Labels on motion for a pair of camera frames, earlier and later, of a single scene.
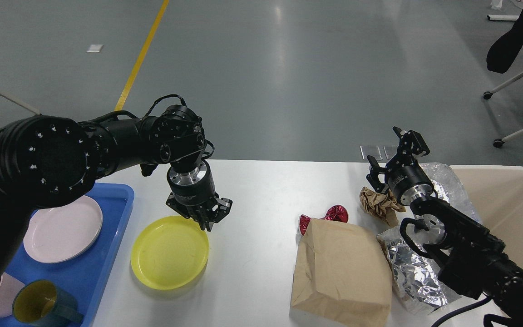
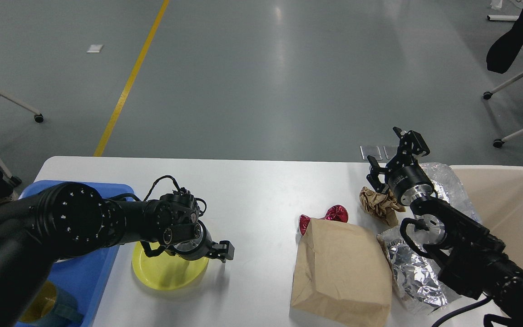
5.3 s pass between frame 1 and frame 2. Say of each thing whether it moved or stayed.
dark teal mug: stayed
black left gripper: moved
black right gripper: stayed
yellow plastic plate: stayed
